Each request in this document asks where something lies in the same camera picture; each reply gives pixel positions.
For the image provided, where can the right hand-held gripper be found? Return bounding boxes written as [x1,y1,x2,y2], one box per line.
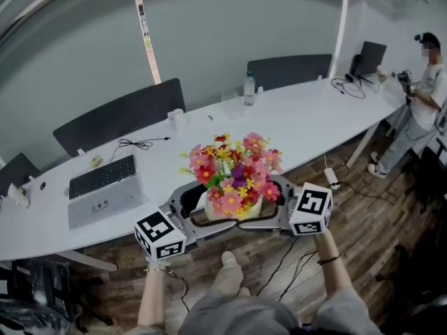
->
[238,175,332,237]

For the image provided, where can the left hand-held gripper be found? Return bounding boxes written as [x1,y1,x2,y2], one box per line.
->
[134,182,240,260]

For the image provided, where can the colourful flowers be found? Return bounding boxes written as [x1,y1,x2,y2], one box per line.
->
[178,132,284,222]

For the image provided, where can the person's right forearm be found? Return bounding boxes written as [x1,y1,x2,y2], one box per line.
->
[312,232,353,299]

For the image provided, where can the person's left forearm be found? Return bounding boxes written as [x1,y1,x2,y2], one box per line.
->
[137,258,172,327]

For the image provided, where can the white oval table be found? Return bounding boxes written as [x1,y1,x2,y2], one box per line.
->
[0,77,408,273]

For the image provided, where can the white table leg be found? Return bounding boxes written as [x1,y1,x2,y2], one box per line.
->
[345,119,380,169]
[55,251,119,273]

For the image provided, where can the person's left shoe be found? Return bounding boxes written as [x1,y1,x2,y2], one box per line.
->
[221,251,240,268]

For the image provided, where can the white power strip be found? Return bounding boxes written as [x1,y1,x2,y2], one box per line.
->
[323,167,342,191]

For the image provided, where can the black wrist band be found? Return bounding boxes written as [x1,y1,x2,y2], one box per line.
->
[316,254,342,266]

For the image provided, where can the person's beige trousers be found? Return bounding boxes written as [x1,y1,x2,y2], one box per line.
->
[212,265,252,298]

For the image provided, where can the grey keyboard box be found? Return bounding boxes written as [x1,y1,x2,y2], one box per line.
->
[66,174,149,230]

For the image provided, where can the white cup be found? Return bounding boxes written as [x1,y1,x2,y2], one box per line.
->
[167,108,186,132]

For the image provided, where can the black keyboard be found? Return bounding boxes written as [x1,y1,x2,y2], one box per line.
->
[68,154,138,200]

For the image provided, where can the clear plastic container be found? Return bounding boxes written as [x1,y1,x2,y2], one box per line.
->
[220,91,247,120]

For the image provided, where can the person's grey shirt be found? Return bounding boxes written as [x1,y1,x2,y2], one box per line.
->
[125,286,383,335]

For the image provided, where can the clear plastic water bottle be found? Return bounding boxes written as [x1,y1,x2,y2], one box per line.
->
[243,70,256,107]

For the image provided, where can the black plastic-wrapped office chair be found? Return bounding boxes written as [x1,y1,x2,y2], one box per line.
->
[0,256,115,335]

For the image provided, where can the white cylindrical bottle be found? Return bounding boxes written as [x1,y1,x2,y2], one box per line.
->
[7,183,31,209]

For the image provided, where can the black monitor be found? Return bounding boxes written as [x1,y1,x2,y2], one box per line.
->
[351,40,388,78]

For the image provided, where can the pale vertical window strip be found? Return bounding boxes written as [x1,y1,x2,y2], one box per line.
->
[131,0,162,85]

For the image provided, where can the right hand-held gripper cable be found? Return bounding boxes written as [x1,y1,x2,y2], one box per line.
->
[257,237,319,302]

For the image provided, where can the hand-held gripper cable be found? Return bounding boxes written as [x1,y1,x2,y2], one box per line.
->
[166,269,191,313]
[257,237,319,302]

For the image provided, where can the left hand-held gripper cable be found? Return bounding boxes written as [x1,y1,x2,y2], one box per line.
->
[166,269,191,313]

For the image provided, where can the black coiled cable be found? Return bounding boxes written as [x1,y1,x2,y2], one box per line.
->
[110,137,171,163]

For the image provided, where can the black floor cable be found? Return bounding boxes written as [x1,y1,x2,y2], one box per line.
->
[337,181,400,206]

